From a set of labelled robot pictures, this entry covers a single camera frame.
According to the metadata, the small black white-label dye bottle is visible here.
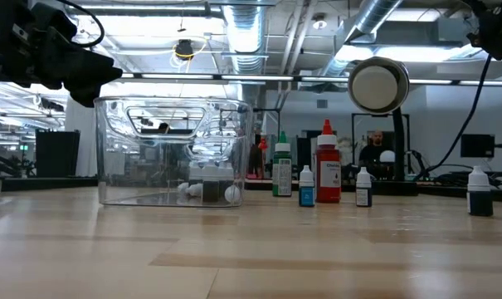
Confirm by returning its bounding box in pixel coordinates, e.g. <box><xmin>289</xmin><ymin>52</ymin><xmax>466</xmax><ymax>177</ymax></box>
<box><xmin>219</xmin><ymin>164</ymin><xmax>236</xmax><ymax>188</ymax></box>
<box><xmin>355</xmin><ymin>166</ymin><xmax>373</xmax><ymax>208</ymax></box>

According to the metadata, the large red dye bottle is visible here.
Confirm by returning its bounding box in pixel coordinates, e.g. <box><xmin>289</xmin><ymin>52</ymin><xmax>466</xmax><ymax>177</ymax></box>
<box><xmin>315</xmin><ymin>119</ymin><xmax>342</xmax><ymax>204</ymax></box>

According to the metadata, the small blue label dye bottle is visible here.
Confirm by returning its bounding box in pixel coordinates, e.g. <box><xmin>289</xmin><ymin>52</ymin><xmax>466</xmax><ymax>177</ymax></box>
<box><xmin>298</xmin><ymin>164</ymin><xmax>316</xmax><ymax>208</ymax></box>

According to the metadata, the spiral metal air duct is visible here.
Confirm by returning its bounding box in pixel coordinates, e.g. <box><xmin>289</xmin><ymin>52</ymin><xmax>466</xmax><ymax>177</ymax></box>
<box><xmin>316</xmin><ymin>0</ymin><xmax>403</xmax><ymax>78</ymax></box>
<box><xmin>223</xmin><ymin>0</ymin><xmax>269</xmax><ymax>76</ymax></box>

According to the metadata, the long ceiling light bar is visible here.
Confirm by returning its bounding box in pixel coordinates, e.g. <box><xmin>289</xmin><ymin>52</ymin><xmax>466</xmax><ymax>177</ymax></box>
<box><xmin>119</xmin><ymin>72</ymin><xmax>502</xmax><ymax>87</ymax></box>

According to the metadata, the black cabinet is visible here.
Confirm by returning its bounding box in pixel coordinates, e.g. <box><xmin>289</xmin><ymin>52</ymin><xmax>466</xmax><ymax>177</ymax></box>
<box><xmin>35</xmin><ymin>129</ymin><xmax>81</xmax><ymax>179</ymax></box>

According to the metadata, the white building column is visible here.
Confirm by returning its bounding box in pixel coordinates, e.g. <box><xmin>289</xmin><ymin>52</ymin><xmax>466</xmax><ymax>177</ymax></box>
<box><xmin>65</xmin><ymin>82</ymin><xmax>99</xmax><ymax>178</ymax></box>

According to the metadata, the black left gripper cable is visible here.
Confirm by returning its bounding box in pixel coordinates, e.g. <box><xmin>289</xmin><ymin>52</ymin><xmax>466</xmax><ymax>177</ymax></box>
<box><xmin>53</xmin><ymin>0</ymin><xmax>106</xmax><ymax>49</ymax></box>

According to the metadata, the black desk lamp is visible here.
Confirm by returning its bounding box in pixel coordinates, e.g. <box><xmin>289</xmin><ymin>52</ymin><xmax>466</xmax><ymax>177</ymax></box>
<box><xmin>348</xmin><ymin>56</ymin><xmax>420</xmax><ymax>196</ymax></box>

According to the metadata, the small olive label dye bottle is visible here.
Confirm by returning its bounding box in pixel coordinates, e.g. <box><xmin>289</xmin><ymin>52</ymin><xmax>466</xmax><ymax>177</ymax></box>
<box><xmin>202</xmin><ymin>164</ymin><xmax>222</xmax><ymax>203</ymax></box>

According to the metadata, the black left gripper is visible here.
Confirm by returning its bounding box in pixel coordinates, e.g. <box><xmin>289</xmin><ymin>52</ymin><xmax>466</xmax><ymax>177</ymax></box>
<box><xmin>0</xmin><ymin>0</ymin><xmax>123</xmax><ymax>109</ymax></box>

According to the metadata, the black computer monitor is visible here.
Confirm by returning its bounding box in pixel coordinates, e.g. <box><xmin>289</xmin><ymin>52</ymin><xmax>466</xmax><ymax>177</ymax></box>
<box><xmin>460</xmin><ymin>134</ymin><xmax>496</xmax><ymax>159</ymax></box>

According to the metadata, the large green dye bottle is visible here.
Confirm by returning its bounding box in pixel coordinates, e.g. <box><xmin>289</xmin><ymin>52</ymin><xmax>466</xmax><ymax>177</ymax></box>
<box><xmin>271</xmin><ymin>130</ymin><xmax>294</xmax><ymax>198</ymax></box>

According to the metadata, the small navy dye bottle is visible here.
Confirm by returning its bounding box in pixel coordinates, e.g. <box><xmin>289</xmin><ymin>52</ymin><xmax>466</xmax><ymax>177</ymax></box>
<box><xmin>466</xmin><ymin>165</ymin><xmax>495</xmax><ymax>218</ymax></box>

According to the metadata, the clear plastic storage bin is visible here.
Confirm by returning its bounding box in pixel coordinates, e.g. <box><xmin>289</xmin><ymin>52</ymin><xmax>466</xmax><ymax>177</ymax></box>
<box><xmin>94</xmin><ymin>96</ymin><xmax>254</xmax><ymax>208</ymax></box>

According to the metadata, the black hanging ceiling device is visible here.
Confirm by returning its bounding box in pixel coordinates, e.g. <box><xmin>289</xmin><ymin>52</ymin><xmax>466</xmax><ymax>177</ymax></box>
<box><xmin>174</xmin><ymin>39</ymin><xmax>195</xmax><ymax>62</ymax></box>

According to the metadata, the round ceiling sensor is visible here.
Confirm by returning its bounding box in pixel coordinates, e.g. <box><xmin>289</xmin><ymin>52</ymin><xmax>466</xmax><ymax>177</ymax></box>
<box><xmin>311</xmin><ymin>13</ymin><xmax>329</xmax><ymax>31</ymax></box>

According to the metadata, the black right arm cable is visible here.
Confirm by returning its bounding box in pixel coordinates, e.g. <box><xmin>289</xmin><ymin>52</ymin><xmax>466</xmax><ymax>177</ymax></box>
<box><xmin>414</xmin><ymin>53</ymin><xmax>493</xmax><ymax>180</ymax></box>

